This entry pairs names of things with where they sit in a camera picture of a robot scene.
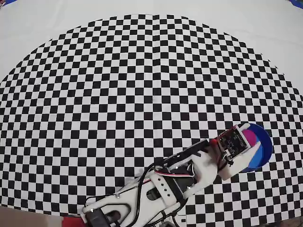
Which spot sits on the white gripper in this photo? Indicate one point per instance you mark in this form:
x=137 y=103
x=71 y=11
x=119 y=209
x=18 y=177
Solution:
x=249 y=158

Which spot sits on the pink faceted ball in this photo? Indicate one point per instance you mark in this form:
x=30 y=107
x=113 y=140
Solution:
x=251 y=138

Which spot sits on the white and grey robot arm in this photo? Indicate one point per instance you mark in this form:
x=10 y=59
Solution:
x=203 y=170

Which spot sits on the blue round box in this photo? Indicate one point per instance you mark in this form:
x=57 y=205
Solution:
x=266 y=146

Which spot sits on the red flat box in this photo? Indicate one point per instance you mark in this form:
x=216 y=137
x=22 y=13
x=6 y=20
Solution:
x=71 y=222

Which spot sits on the white checkerboard print mat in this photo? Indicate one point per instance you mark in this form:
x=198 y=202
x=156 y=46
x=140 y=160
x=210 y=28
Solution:
x=47 y=28

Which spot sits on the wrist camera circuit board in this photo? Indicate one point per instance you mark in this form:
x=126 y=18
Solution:
x=233 y=143

